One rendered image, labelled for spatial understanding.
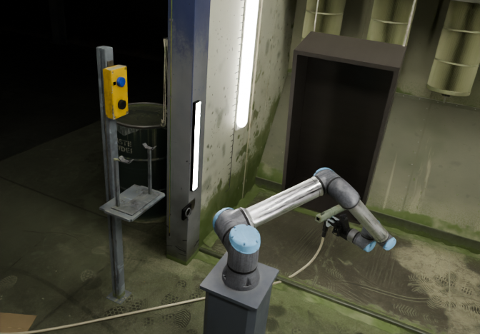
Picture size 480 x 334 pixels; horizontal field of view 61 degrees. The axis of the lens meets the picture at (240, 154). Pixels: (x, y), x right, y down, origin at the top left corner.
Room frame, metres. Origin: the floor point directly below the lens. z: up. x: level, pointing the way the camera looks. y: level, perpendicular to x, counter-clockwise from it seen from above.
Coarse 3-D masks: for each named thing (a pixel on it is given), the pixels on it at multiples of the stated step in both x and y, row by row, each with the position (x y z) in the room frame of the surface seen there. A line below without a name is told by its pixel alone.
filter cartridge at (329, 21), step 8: (312, 0) 3.70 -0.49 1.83; (320, 0) 3.65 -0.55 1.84; (328, 0) 3.63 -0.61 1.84; (336, 0) 3.64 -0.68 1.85; (344, 0) 3.69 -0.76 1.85; (312, 8) 3.70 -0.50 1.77; (320, 8) 3.66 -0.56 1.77; (328, 8) 3.64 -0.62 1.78; (336, 8) 3.65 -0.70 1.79; (312, 16) 3.69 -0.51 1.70; (320, 16) 3.65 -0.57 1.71; (328, 16) 3.63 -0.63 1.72; (336, 16) 3.66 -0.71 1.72; (304, 24) 3.76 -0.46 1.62; (312, 24) 3.68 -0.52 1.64; (320, 24) 3.66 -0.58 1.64; (328, 24) 3.64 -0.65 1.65; (336, 24) 3.67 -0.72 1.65; (304, 32) 3.74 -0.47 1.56; (320, 32) 3.64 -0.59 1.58; (328, 32) 3.64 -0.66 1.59; (336, 32) 3.68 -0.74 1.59
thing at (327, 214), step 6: (330, 210) 2.42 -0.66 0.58; (336, 210) 2.43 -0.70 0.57; (342, 210) 2.48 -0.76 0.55; (318, 216) 2.32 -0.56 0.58; (324, 216) 2.33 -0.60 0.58; (330, 216) 2.38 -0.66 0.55; (318, 222) 2.31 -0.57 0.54; (324, 222) 2.39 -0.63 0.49; (324, 228) 2.39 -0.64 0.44; (324, 234) 2.39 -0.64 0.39
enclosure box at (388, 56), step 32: (320, 64) 2.77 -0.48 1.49; (352, 64) 2.68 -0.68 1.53; (384, 64) 2.26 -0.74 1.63; (320, 96) 2.80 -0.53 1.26; (352, 96) 2.71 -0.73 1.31; (384, 96) 2.63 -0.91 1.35; (288, 128) 2.54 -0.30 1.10; (320, 128) 2.84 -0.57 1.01; (352, 128) 2.74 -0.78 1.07; (384, 128) 2.31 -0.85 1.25; (288, 160) 2.70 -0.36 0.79; (320, 160) 2.88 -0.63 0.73; (352, 160) 2.78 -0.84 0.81
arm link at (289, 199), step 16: (320, 176) 1.98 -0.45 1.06; (336, 176) 1.96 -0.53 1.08; (288, 192) 1.90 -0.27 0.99; (304, 192) 1.90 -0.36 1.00; (320, 192) 1.93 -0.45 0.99; (224, 208) 1.83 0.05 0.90; (240, 208) 1.81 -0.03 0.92; (256, 208) 1.81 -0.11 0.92; (272, 208) 1.82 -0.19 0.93; (288, 208) 1.85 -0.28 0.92; (224, 224) 1.71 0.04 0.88; (240, 224) 1.70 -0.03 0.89; (256, 224) 1.77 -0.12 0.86
